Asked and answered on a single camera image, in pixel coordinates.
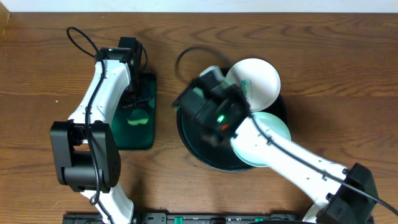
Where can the white plate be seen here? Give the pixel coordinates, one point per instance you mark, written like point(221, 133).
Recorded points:
point(259, 81)

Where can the mint plate front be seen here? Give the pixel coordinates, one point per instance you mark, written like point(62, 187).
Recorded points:
point(276, 124)

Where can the black rectangular water tray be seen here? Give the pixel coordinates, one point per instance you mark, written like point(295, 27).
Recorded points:
point(140, 137)

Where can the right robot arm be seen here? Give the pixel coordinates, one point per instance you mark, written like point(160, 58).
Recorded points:
point(339, 194)

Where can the green scrubbing sponge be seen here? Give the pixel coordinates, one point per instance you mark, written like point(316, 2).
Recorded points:
point(137, 117)

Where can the black round tray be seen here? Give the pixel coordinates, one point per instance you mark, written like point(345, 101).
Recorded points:
point(221, 157)

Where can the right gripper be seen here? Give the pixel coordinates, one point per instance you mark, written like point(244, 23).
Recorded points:
point(237, 94)

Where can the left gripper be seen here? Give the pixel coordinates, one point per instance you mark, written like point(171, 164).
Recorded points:
point(137, 101)

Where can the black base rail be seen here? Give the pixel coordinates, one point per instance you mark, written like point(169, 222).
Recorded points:
point(180, 218)

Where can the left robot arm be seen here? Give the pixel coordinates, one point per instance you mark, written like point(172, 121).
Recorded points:
point(85, 153)

